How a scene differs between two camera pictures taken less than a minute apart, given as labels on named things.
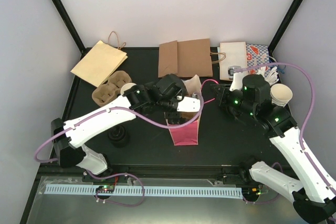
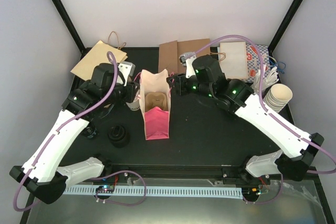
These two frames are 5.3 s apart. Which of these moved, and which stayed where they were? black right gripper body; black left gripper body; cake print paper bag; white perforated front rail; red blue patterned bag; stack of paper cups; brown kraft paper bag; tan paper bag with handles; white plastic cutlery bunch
Moved: black right gripper body; black left gripper body; cake print paper bag
Stayed: white perforated front rail; tan paper bag with handles; brown kraft paper bag; white plastic cutlery bunch; stack of paper cups; red blue patterned bag
